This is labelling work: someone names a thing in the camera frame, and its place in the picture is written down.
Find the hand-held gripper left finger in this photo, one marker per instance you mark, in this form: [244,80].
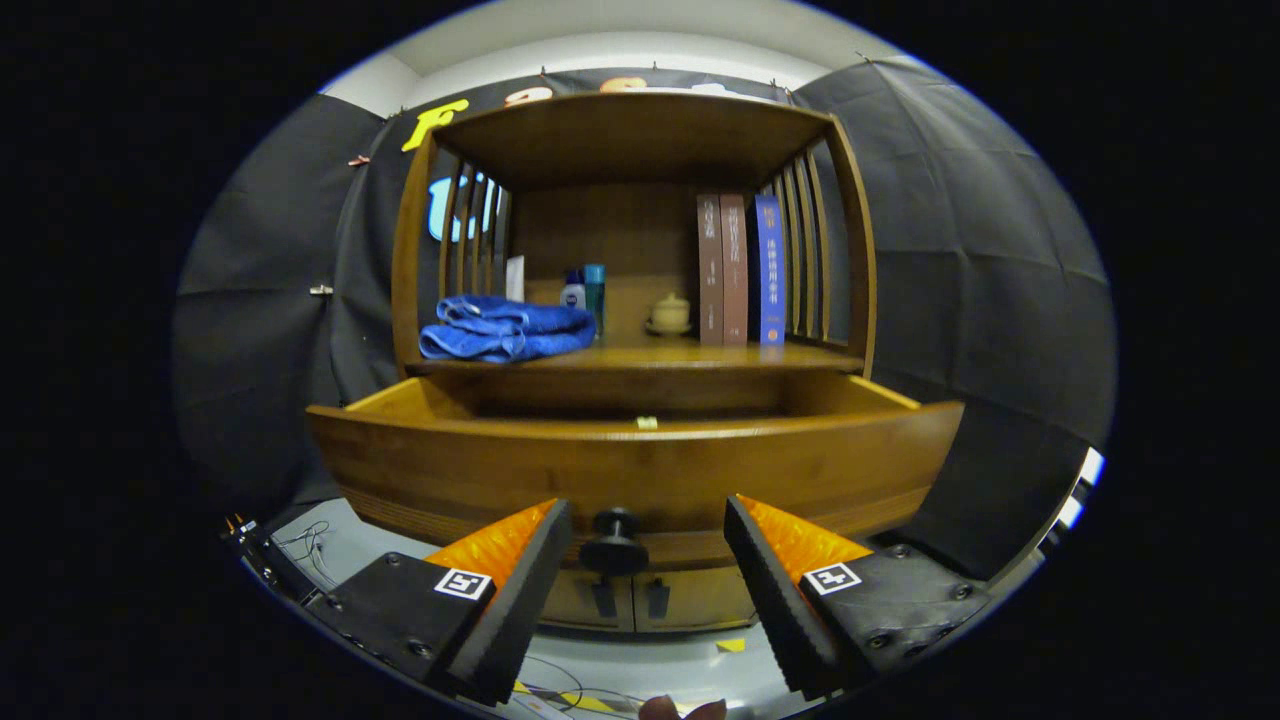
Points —
[520,610]

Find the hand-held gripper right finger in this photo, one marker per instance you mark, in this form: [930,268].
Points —
[775,610]

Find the black round drawer knob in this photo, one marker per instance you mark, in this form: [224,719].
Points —
[615,552]

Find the wooden drawer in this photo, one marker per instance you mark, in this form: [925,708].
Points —
[640,470]

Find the wooden cabinet door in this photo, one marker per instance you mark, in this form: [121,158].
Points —
[700,600]
[580,605]

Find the wooden countertop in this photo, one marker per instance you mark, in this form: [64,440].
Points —
[660,355]

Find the wooden cabinet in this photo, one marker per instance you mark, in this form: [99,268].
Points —
[620,140]

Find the yellow tape piece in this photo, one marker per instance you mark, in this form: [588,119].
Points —
[730,645]

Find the folded blue towel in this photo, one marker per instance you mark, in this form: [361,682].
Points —
[510,335]

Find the beige lidded tea cup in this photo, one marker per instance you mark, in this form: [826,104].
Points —
[670,315]

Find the white bottle with blue cap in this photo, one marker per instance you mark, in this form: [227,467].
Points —
[573,295]

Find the clear teal bottle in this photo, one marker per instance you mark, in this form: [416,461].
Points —
[595,295]

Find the white tube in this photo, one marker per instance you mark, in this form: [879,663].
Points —
[515,280]

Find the blue book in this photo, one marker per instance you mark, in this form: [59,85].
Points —
[770,270]

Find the reddish brown book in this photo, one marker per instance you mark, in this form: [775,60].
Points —
[734,270]

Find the dark brown book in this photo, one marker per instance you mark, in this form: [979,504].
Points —
[710,270]

